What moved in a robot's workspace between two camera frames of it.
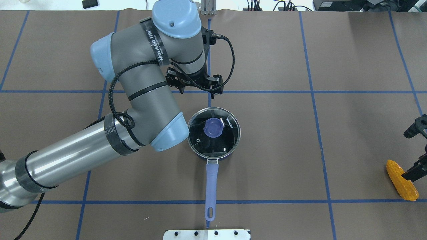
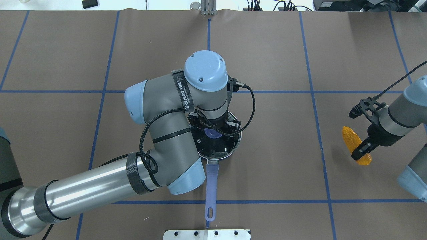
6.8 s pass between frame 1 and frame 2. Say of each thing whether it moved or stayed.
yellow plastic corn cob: moved
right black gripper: moved
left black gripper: moved
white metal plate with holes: stayed
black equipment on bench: stayed
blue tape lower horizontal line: stayed
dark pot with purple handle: stayed
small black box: stayed
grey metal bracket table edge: stayed
